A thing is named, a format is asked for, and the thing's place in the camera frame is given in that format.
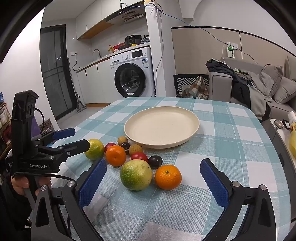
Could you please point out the brown longan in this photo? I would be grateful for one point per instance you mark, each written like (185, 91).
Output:
(135, 149)
(122, 140)

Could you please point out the storage shelf with goods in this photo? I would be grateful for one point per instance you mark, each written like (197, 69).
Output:
(4, 120)

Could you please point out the white side table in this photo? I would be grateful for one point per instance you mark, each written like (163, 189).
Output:
(281, 139)

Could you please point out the dark purple plum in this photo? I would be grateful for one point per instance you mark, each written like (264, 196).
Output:
(126, 146)
(154, 161)

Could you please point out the white paper tube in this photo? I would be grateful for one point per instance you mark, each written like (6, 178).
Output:
(292, 118)

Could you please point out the red tomato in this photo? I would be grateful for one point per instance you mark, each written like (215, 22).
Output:
(140, 157)
(109, 146)

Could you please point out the dark clothes pile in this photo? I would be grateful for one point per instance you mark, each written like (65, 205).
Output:
(240, 88)

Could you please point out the orange mandarin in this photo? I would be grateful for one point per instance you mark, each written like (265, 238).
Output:
(116, 155)
(168, 177)

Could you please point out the red box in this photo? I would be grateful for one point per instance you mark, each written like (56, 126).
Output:
(119, 47)

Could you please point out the teal checked tablecloth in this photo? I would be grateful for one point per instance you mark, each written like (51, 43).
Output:
(231, 143)

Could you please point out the grey sofa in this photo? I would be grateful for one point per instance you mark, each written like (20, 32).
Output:
(219, 85)

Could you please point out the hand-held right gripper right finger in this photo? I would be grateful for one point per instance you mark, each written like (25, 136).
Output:
(214, 179)

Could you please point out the grey garment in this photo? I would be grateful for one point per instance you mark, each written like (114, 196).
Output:
(256, 97)

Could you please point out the black rice cooker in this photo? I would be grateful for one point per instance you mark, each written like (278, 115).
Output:
(133, 40)

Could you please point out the white wall socket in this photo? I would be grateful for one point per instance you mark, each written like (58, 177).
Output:
(74, 53)

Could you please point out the grey pillow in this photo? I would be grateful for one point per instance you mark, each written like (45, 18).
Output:
(270, 77)
(285, 90)

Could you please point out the yellow bottle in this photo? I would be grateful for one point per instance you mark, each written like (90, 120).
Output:
(110, 49)

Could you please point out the stick vacuum cleaner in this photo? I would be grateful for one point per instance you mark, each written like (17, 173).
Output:
(81, 107)

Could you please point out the white wall cabinets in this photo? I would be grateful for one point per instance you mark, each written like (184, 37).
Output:
(92, 18)

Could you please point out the white green wall device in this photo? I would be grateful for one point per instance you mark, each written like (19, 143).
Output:
(230, 51)

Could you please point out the white washing machine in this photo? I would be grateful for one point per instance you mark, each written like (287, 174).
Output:
(136, 60)

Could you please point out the steel range hood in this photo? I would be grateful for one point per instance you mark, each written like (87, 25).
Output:
(129, 15)

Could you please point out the black patterned chair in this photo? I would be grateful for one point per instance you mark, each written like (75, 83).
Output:
(182, 83)

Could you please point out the person's left hand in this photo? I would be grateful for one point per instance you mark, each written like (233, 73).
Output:
(19, 183)

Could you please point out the yellow bag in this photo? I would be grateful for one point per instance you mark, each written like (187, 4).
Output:
(293, 143)

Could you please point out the yellow green round fruit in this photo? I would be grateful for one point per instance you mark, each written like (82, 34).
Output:
(96, 150)
(136, 175)

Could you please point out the white kitchen counter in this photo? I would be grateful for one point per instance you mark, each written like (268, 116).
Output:
(97, 78)

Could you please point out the chrome faucet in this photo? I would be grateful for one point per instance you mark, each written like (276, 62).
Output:
(99, 52)

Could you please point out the cream round plate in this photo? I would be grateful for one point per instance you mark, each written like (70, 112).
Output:
(161, 125)

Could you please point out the plaid cloth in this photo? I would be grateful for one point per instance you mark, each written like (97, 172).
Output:
(196, 89)

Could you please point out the small grey device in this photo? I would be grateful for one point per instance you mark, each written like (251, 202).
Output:
(277, 123)

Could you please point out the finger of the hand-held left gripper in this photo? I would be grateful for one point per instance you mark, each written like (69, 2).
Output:
(66, 132)
(77, 147)

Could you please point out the person's left forearm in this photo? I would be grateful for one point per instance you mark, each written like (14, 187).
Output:
(11, 208)

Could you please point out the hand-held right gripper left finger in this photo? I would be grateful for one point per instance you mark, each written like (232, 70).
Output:
(92, 183)

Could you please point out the dark glass door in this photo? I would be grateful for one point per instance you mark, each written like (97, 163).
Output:
(55, 69)

